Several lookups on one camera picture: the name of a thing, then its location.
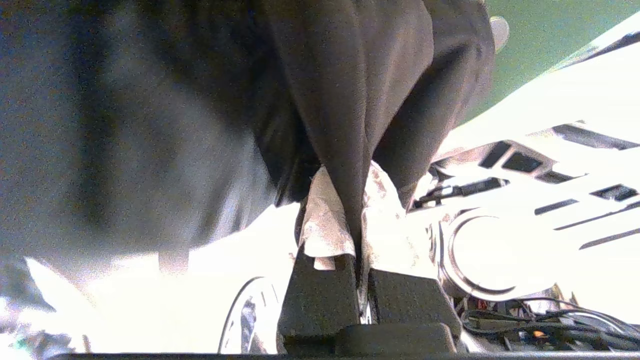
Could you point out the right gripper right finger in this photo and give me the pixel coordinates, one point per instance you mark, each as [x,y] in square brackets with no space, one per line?
[405,295]

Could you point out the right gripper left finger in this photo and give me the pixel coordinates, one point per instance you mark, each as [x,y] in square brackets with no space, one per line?
[320,295]

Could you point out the dark brown garment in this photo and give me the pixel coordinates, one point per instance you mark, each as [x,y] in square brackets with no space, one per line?
[210,110]

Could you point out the white slotted laundry basket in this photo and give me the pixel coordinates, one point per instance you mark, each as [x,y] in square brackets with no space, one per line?
[565,130]

